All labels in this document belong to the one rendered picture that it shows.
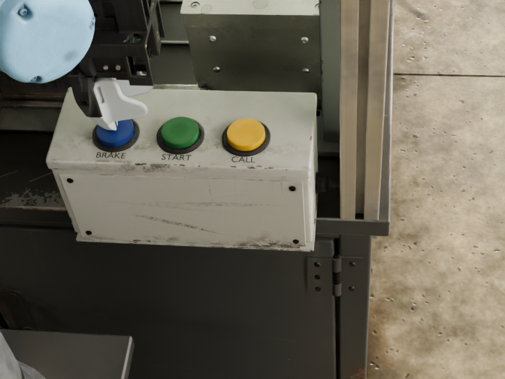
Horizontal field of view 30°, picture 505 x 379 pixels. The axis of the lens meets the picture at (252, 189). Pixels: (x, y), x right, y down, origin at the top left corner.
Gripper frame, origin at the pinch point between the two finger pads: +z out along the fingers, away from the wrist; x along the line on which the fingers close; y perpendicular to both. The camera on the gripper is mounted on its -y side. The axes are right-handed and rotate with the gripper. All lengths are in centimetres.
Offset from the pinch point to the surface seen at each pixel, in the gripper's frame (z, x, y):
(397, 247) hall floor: 92, 50, 34
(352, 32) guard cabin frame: -11.5, 1.1, 25.7
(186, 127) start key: 1.4, 0.4, 8.5
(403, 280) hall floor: 92, 42, 35
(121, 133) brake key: 1.4, -0.7, 1.6
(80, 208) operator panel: 10.9, -3.7, -4.2
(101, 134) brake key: 1.4, -0.9, -0.4
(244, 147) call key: 1.6, -1.9, 14.8
